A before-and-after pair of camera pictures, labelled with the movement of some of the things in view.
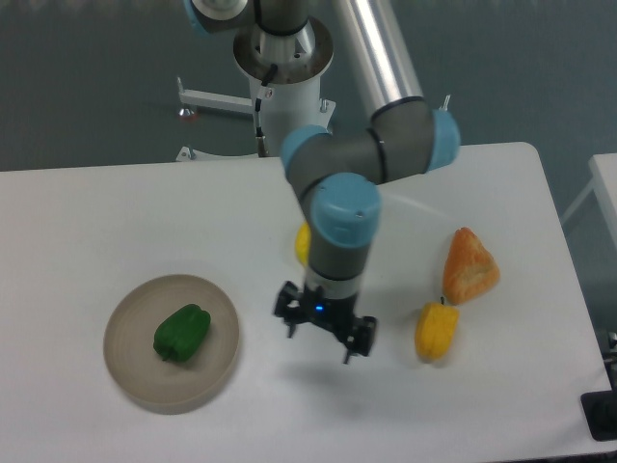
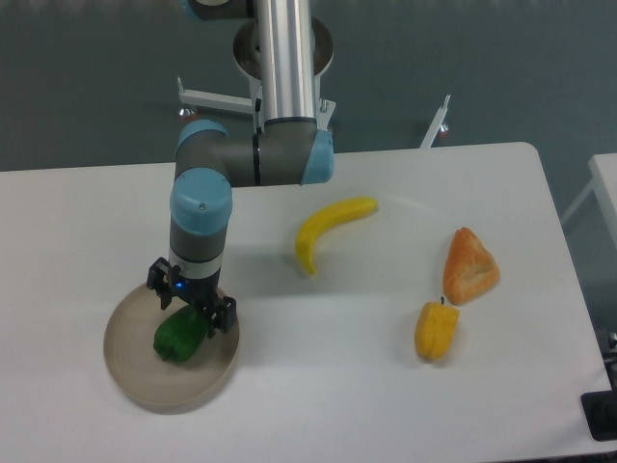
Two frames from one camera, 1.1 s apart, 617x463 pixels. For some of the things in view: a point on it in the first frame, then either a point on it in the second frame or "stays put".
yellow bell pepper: x=436 y=330 stays put
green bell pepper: x=181 y=331 stays put
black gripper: x=334 y=314 -> x=221 y=312
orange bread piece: x=469 y=269 stays put
